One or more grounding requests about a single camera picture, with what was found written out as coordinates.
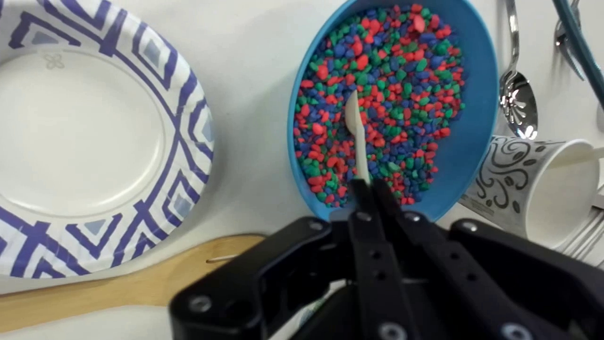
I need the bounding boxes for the white plastic spoon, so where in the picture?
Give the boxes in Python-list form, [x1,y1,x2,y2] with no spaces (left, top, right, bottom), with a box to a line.
[342,89,374,187]

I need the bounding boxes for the colourful small pebbles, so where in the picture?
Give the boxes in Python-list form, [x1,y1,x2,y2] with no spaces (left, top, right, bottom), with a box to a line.
[293,2,468,210]

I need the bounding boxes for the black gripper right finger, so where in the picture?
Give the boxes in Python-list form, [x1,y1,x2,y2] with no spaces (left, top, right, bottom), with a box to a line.
[370,180,604,340]

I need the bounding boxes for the metal spoon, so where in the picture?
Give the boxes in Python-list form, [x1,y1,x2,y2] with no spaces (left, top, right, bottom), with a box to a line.
[499,0,540,142]

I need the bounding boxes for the blue patterned paper plate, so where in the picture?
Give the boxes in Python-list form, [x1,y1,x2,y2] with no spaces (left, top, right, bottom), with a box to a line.
[0,0,217,282]

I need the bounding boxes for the blue bowl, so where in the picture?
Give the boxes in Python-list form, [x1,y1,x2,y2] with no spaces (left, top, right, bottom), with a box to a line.
[285,0,500,223]

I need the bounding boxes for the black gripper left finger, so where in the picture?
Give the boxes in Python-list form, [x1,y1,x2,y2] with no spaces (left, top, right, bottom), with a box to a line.
[168,180,414,340]

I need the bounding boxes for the wooden slotted spatula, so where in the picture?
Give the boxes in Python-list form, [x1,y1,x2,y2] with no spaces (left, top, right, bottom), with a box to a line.
[0,233,270,333]

